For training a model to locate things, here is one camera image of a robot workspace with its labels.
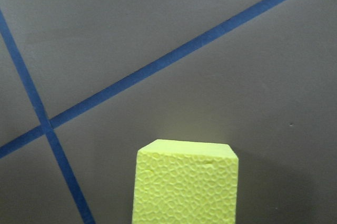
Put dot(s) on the yellow foam block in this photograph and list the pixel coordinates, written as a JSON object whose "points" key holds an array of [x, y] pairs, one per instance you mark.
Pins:
{"points": [[185, 182]]}

